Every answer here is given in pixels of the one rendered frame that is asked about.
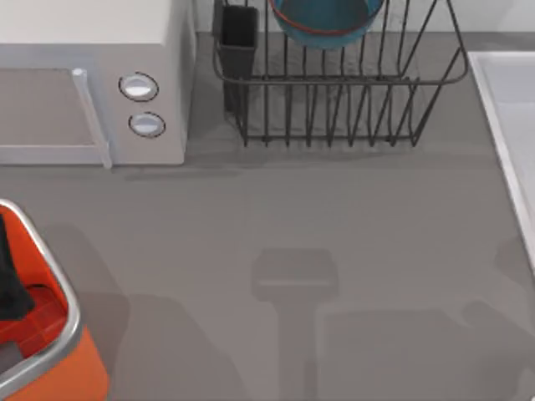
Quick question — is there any small round microwave knob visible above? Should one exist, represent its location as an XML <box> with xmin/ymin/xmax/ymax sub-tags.
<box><xmin>128</xmin><ymin>111</ymin><xmax>166</xmax><ymax>139</ymax></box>

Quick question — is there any black cutlery holder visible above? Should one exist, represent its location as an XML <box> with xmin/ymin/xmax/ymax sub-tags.
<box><xmin>212</xmin><ymin>0</ymin><xmax>259</xmax><ymax>114</ymax></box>

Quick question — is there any large round microwave knob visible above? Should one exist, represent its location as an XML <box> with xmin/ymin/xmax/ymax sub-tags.
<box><xmin>118</xmin><ymin>71</ymin><xmax>160</xmax><ymax>103</ymax></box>

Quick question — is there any blue bowl with red rim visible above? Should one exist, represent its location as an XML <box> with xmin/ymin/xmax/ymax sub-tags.
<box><xmin>268</xmin><ymin>0</ymin><xmax>385</xmax><ymax>50</ymax></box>

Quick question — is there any pale microwave oven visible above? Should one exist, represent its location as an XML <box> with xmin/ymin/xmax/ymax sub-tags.
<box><xmin>0</xmin><ymin>0</ymin><xmax>197</xmax><ymax>169</ymax></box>

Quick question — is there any microwave oven door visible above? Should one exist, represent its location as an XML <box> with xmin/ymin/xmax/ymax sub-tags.
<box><xmin>0</xmin><ymin>67</ymin><xmax>105</xmax><ymax>165</ymax></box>

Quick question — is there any orange bin with metal rim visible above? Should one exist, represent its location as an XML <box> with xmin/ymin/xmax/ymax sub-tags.
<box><xmin>0</xmin><ymin>199</ymin><xmax>110</xmax><ymax>401</ymax></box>

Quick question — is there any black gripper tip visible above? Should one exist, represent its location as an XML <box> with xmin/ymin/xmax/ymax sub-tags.
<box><xmin>0</xmin><ymin>212</ymin><xmax>36</xmax><ymax>322</ymax></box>

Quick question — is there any dark wire dish rack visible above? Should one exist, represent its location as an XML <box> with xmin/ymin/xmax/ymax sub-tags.
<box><xmin>211</xmin><ymin>0</ymin><xmax>469</xmax><ymax>148</ymax></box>

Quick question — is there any microwave door handle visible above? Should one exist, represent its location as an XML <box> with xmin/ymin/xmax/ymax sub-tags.
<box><xmin>71</xmin><ymin>68</ymin><xmax>113</xmax><ymax>169</ymax></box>

